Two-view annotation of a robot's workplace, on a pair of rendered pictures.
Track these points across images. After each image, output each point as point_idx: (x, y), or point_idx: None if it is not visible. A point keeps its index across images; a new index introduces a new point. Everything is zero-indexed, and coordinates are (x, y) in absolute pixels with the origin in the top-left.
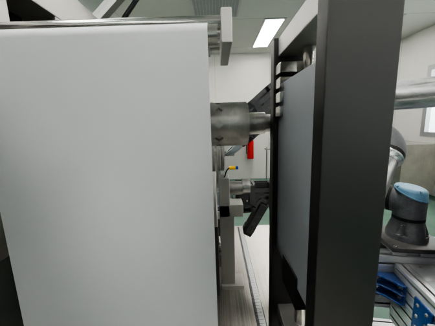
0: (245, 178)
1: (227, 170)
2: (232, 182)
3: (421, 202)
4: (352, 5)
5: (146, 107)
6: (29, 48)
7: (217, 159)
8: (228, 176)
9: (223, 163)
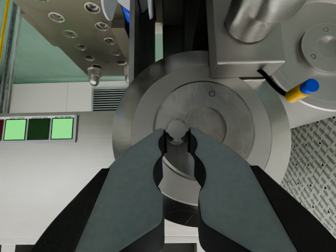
0: (279, 10)
1: (282, 89)
2: (257, 37)
3: None
4: None
5: None
6: None
7: (271, 133)
8: (262, 64)
9: (249, 110)
